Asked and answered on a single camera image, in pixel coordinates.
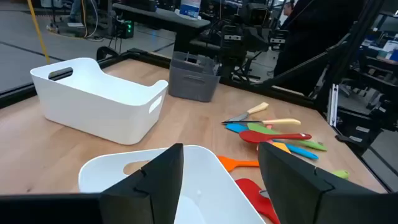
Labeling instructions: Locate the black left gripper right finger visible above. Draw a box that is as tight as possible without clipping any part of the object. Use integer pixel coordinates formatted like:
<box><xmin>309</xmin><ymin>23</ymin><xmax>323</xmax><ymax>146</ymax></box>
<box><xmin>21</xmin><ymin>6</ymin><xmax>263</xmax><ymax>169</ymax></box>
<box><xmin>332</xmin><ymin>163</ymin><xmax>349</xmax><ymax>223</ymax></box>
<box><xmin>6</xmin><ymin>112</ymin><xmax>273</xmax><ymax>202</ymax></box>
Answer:
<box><xmin>258</xmin><ymin>142</ymin><xmax>398</xmax><ymax>224</ymax></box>

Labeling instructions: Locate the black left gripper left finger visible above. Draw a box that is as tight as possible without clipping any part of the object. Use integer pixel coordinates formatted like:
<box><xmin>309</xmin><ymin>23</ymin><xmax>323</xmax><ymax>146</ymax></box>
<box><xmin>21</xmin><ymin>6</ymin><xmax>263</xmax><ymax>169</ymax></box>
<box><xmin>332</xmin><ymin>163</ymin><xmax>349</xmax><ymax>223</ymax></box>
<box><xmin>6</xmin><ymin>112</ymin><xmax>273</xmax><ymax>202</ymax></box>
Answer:
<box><xmin>0</xmin><ymin>142</ymin><xmax>185</xmax><ymax>224</ymax></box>

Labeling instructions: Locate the red silicone spatula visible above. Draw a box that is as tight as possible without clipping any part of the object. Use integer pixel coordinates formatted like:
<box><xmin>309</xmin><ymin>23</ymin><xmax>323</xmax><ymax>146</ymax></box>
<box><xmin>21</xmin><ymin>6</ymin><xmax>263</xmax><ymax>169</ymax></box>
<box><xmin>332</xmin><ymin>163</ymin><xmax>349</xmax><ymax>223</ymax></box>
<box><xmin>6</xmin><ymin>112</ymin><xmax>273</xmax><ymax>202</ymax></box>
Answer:
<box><xmin>235</xmin><ymin>178</ymin><xmax>281</xmax><ymax>224</ymax></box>

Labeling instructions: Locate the green silicone spoon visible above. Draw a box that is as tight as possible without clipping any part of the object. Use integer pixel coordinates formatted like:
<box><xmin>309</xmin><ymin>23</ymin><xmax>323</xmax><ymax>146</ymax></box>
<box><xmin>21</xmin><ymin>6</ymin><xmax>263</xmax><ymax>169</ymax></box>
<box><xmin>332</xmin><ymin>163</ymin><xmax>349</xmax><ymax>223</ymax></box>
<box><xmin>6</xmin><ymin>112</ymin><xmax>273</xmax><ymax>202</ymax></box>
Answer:
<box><xmin>331</xmin><ymin>169</ymin><xmax>351</xmax><ymax>180</ymax></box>

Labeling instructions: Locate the red silicone spoon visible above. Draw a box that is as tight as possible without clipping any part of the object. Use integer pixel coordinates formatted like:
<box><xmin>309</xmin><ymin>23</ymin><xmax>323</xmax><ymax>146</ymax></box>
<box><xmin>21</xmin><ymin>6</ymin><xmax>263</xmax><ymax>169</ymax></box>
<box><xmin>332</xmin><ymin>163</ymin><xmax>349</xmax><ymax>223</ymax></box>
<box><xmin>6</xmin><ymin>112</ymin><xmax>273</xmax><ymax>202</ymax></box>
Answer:
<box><xmin>238</xmin><ymin>129</ymin><xmax>313</xmax><ymax>144</ymax></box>

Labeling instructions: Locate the pink silicone spatula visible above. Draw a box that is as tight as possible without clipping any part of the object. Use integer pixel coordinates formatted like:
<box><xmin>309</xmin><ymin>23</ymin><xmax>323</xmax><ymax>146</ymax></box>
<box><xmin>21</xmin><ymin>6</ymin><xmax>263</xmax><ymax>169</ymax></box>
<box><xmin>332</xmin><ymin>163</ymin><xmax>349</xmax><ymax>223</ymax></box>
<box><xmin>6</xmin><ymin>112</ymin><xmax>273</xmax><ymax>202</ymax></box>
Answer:
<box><xmin>266</xmin><ymin>123</ymin><xmax>275</xmax><ymax>146</ymax></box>

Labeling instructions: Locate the orange silicone spatula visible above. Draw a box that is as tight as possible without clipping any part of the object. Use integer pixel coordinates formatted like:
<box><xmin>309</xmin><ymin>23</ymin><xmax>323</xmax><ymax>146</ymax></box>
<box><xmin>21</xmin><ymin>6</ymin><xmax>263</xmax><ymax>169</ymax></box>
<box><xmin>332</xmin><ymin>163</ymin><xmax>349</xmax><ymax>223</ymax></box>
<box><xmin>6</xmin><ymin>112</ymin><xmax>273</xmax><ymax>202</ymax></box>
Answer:
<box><xmin>216</xmin><ymin>155</ymin><xmax>260</xmax><ymax>173</ymax></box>

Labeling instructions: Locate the green silicone spatula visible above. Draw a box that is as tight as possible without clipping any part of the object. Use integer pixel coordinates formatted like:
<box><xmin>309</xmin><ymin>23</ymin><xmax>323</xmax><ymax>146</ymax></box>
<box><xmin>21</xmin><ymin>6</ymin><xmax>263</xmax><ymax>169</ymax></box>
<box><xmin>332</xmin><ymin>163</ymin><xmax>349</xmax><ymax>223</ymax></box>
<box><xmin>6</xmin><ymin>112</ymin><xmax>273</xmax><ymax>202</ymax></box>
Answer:
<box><xmin>247</xmin><ymin>123</ymin><xmax>328</xmax><ymax>152</ymax></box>

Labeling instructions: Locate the white plastic bin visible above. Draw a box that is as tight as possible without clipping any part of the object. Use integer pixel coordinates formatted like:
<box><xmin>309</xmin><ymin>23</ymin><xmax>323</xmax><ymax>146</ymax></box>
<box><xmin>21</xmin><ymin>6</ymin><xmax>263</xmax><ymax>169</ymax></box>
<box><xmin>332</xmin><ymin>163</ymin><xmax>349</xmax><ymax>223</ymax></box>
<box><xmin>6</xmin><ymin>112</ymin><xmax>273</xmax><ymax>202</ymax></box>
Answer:
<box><xmin>30</xmin><ymin>57</ymin><xmax>169</xmax><ymax>146</ymax></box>
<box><xmin>78</xmin><ymin>144</ymin><xmax>267</xmax><ymax>224</ymax></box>

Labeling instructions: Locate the blue silicone spoon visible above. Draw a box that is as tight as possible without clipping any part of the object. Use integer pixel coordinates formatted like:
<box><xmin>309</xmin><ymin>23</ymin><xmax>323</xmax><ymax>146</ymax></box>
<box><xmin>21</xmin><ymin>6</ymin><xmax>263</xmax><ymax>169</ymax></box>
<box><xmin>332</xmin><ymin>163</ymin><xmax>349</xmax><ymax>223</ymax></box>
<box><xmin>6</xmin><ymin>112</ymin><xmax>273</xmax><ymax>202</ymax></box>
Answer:
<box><xmin>225</xmin><ymin>123</ymin><xmax>320</xmax><ymax>161</ymax></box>

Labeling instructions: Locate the silver aluminium extrusion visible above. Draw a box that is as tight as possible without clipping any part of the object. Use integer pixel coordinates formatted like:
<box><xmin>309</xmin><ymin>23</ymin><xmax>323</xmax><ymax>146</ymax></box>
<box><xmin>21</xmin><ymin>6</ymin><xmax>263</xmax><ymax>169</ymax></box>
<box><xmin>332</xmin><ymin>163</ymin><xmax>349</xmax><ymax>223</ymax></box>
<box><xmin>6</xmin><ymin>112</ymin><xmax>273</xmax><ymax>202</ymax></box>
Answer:
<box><xmin>328</xmin><ymin>83</ymin><xmax>340</xmax><ymax>128</ymax></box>

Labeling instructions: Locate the grey translucent plastic bin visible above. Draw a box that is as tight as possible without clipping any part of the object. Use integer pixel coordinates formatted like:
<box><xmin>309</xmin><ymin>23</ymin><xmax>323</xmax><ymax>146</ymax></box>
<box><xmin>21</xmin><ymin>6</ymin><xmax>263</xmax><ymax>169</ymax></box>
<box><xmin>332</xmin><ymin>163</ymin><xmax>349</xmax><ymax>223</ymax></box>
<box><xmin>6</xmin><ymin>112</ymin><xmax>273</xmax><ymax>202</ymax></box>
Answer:
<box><xmin>168</xmin><ymin>51</ymin><xmax>221</xmax><ymax>103</ymax></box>

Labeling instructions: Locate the person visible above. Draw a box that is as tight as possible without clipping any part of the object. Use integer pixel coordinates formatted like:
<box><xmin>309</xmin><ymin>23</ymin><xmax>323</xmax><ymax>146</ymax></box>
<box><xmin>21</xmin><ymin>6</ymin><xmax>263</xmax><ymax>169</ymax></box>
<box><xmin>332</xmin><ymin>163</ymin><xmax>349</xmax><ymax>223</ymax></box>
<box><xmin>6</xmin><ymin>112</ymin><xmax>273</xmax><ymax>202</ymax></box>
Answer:
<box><xmin>273</xmin><ymin>0</ymin><xmax>371</xmax><ymax>96</ymax></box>

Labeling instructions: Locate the black box with green light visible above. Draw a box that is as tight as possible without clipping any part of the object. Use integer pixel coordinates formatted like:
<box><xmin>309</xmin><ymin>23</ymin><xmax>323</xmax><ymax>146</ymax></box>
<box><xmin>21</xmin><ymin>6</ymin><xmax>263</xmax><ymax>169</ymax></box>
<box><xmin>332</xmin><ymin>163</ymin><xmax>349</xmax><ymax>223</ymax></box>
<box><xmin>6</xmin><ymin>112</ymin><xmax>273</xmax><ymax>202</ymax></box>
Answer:
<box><xmin>115</xmin><ymin>18</ymin><xmax>136</xmax><ymax>40</ymax></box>

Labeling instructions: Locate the grey desk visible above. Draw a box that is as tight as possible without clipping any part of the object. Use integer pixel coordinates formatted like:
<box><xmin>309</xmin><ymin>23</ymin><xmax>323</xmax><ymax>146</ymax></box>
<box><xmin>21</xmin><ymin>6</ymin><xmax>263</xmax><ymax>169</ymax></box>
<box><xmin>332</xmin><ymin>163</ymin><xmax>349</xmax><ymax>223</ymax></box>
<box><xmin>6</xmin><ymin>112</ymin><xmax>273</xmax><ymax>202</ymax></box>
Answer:
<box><xmin>111</xmin><ymin>2</ymin><xmax>211</xmax><ymax>54</ymax></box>

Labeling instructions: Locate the white wipes container blue label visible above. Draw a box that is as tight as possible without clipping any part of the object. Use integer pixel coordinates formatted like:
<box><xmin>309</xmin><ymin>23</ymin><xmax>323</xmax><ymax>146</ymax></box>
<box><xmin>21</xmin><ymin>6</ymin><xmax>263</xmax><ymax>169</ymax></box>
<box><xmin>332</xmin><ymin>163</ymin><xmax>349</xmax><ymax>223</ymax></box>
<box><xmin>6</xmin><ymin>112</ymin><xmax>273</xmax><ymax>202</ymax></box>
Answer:
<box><xmin>174</xmin><ymin>0</ymin><xmax>203</xmax><ymax>20</ymax></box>

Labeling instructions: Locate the yellow hanging cable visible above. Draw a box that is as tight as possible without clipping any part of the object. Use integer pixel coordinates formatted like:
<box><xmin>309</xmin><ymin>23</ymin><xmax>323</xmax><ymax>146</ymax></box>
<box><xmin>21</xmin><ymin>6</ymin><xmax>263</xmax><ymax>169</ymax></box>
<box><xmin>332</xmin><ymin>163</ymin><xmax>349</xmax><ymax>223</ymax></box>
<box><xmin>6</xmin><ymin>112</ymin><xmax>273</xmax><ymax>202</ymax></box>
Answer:
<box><xmin>26</xmin><ymin>0</ymin><xmax>51</xmax><ymax>65</ymax></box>

